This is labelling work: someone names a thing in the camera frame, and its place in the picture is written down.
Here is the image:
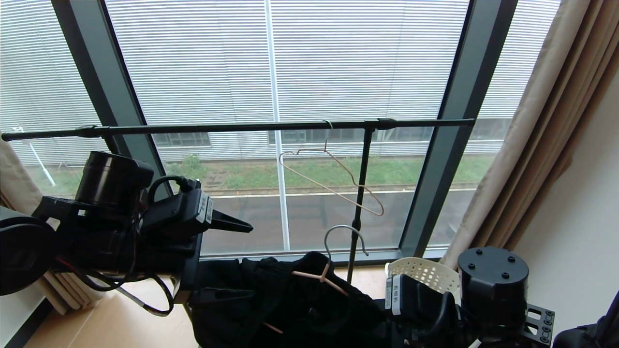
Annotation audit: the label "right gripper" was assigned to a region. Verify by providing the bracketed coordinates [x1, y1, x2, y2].
[384, 274, 412, 348]

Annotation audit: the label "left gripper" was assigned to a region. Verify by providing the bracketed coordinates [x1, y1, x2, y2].
[174, 192, 253, 304]

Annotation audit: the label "pink clothes hanger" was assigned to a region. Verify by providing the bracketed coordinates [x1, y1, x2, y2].
[279, 119, 385, 217]
[264, 224, 369, 335]

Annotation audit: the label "black shorts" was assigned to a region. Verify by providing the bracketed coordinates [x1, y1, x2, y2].
[191, 251, 387, 348]

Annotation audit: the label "white laundry basket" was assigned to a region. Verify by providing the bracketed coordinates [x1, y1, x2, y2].
[384, 257, 461, 303]

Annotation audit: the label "black clothes rack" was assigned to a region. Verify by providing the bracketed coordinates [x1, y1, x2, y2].
[1, 117, 476, 286]

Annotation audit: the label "window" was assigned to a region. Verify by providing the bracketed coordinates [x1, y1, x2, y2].
[0, 0, 561, 264]

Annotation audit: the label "beige curtain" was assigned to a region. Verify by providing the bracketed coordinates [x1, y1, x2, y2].
[0, 140, 104, 315]
[439, 0, 619, 269]

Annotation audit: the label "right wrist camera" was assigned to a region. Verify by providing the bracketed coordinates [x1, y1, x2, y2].
[401, 275, 457, 339]

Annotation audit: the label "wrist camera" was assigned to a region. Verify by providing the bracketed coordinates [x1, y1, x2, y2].
[139, 188, 199, 238]
[401, 275, 457, 339]

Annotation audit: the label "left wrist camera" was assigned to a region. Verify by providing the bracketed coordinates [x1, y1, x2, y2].
[139, 188, 199, 238]

